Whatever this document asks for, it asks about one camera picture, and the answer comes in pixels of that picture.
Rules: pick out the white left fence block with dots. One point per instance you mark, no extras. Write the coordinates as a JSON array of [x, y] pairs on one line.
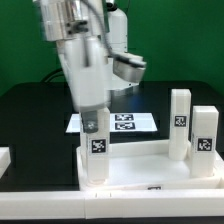
[[5, 159]]

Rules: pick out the white marker sheet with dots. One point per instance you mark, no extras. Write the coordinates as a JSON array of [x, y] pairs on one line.
[[132, 122]]

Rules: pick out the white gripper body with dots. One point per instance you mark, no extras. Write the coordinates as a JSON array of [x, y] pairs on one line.
[[83, 63]]

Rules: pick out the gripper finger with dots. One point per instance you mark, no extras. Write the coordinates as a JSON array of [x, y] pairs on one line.
[[90, 122]]

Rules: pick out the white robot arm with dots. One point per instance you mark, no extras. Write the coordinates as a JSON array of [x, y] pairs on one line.
[[66, 19]]

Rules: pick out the white front fence bar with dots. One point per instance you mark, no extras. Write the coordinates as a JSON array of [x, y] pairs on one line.
[[111, 204]]

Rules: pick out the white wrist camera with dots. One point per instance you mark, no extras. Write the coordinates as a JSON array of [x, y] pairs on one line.
[[129, 67]]

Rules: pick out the white desk top tray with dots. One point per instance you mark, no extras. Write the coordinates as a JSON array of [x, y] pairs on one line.
[[146, 166]]

